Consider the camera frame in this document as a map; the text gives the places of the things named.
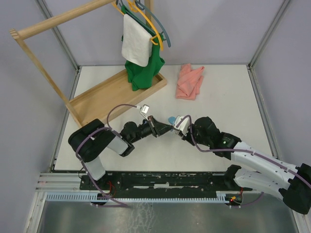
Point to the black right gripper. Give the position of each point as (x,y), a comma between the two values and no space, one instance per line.
(186,137)

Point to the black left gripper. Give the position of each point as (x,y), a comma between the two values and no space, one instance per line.
(158,128)

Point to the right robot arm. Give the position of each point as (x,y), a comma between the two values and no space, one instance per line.
(288,182)

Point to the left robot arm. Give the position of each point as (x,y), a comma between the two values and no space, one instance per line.
(92,139)

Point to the green shirt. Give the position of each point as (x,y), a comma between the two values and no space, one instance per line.
(141,77)

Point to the pink cloth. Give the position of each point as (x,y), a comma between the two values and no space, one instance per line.
(189,82)

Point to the wooden clothes rack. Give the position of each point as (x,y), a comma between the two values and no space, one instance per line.
(105,98)

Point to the white towel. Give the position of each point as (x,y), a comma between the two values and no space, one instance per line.
(136,46)

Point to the grey-blue hanger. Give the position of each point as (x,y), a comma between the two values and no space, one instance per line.
(120,6)

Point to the yellow hanger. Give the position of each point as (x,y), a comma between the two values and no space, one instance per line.
(136,6)

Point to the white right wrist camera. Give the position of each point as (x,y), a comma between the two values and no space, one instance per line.
(181,125)

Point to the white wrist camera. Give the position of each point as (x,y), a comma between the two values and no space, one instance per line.
(181,125)
(144,109)

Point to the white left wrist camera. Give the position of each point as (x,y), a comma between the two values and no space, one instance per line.
(144,109)

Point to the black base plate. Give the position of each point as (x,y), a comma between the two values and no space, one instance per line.
(160,185)

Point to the aluminium frame rail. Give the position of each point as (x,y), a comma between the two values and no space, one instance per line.
(57,33)

